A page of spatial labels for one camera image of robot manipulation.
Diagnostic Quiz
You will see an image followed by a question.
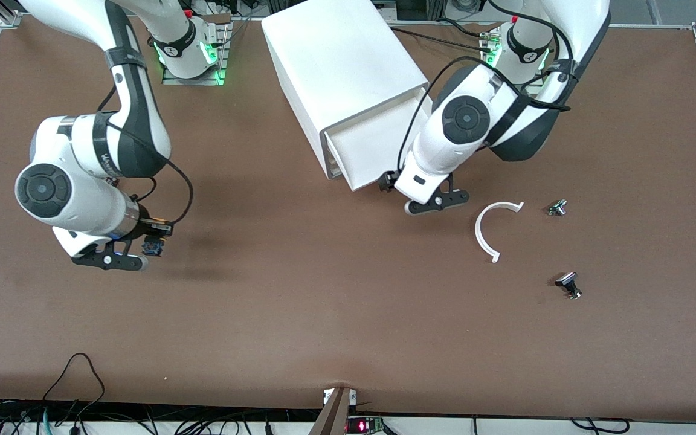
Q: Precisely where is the white curved plastic piece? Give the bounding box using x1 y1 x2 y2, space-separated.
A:
475 201 525 264

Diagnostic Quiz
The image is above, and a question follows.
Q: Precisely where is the brown wedge strip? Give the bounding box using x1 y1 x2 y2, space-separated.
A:
309 387 352 435

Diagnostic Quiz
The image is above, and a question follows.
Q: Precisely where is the red led display device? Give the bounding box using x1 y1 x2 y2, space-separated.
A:
347 416 385 434

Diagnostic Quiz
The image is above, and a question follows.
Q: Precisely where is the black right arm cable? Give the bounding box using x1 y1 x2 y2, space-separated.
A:
99 85 195 225

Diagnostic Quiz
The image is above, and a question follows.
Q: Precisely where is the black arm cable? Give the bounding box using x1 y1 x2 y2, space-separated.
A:
99 85 195 225
398 0 572 176

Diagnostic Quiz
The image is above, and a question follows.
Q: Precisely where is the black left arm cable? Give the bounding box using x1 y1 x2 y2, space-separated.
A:
398 0 572 176

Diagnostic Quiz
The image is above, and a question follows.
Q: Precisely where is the black looped cable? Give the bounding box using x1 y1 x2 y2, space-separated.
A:
42 353 106 417

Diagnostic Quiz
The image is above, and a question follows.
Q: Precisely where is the black table cable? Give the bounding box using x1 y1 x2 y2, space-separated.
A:
387 18 489 53

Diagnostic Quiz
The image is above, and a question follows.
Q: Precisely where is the small white bracket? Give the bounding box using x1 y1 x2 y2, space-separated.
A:
323 388 358 406

